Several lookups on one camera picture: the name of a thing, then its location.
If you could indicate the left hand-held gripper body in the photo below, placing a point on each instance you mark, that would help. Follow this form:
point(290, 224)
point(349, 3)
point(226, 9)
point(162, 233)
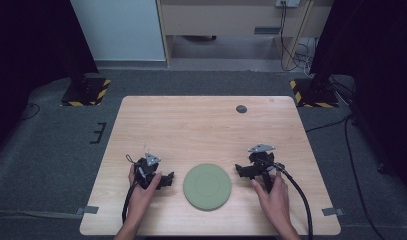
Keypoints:
point(147, 171)

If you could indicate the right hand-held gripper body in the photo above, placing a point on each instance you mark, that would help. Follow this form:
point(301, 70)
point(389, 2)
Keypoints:
point(261, 160)

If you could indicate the green round plate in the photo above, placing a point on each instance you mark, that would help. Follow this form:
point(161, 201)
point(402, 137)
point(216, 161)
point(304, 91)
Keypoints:
point(207, 186)

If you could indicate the person's left hand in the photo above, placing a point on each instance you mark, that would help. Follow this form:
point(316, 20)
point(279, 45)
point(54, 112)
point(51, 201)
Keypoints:
point(142, 196)

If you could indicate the person's right hand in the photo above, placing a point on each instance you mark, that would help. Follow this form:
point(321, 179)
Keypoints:
point(274, 203)

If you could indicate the grey round table grommet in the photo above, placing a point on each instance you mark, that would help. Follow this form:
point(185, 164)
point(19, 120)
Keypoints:
point(241, 109)

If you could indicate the grey tape piece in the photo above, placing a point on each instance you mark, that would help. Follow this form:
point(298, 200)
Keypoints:
point(332, 211)
point(88, 210)

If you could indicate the hazard-striped black stand base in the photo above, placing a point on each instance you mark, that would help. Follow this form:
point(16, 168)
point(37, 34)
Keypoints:
point(312, 95)
point(87, 93)

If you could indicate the white panel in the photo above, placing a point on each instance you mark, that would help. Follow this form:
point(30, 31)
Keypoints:
point(119, 30)

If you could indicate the black curtain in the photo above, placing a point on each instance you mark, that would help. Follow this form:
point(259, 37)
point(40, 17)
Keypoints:
point(374, 66)
point(31, 50)

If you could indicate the light wooden desk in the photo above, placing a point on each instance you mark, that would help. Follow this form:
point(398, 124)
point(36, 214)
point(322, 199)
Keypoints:
point(224, 18)

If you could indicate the grey wall socket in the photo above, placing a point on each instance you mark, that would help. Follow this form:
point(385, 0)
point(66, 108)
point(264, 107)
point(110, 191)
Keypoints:
point(287, 3)

